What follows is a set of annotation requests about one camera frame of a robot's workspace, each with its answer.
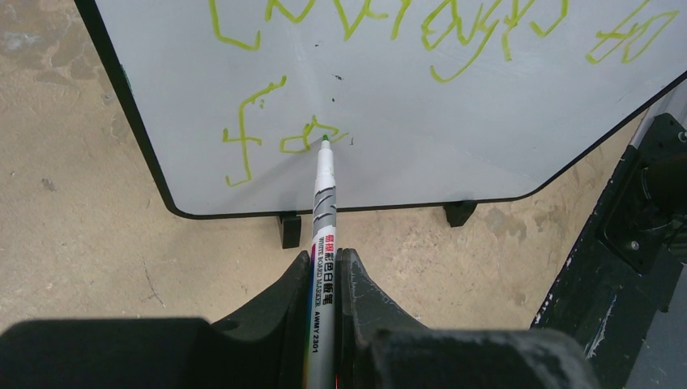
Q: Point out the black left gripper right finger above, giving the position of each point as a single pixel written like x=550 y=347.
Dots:
x=382 y=346

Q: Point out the black aluminium base frame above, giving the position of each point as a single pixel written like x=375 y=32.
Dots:
x=620 y=294

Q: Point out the white green whiteboard marker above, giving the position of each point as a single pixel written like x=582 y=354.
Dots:
x=319 y=357

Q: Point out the black-framed whiteboard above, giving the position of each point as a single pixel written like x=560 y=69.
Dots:
x=424 y=102

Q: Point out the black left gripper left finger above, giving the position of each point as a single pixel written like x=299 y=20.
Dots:
x=258 y=345

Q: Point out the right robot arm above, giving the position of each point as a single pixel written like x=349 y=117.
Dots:
x=665 y=187

